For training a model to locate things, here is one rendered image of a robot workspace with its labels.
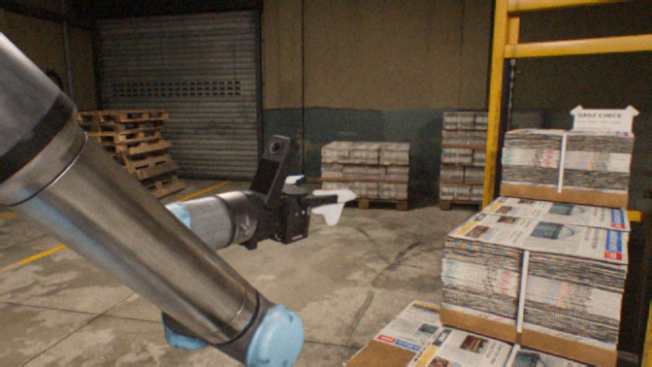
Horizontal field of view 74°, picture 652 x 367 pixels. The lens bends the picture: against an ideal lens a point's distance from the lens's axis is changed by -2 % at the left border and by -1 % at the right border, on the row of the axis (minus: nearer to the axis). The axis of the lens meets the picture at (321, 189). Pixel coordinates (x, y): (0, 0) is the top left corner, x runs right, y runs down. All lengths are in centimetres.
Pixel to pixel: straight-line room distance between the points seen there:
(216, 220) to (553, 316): 79
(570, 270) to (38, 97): 99
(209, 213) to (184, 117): 805
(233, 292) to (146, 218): 13
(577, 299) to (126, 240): 93
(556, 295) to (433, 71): 659
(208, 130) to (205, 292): 802
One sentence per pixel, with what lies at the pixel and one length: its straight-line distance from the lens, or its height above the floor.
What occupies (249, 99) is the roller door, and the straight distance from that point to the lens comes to 803.
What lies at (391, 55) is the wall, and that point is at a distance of 756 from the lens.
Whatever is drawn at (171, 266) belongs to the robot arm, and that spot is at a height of 124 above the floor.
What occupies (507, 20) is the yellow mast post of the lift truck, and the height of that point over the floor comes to 176.
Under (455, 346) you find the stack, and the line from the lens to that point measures 112.
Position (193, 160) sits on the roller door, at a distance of 861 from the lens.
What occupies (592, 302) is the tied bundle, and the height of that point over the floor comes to 97.
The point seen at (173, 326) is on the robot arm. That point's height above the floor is 110.
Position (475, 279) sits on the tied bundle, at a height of 97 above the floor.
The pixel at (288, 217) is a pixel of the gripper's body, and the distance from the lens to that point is 68.
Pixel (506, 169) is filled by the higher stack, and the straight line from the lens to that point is 166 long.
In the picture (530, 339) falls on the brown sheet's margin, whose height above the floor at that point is 86.
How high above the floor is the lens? 138
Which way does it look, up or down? 11 degrees down
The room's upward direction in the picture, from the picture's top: straight up
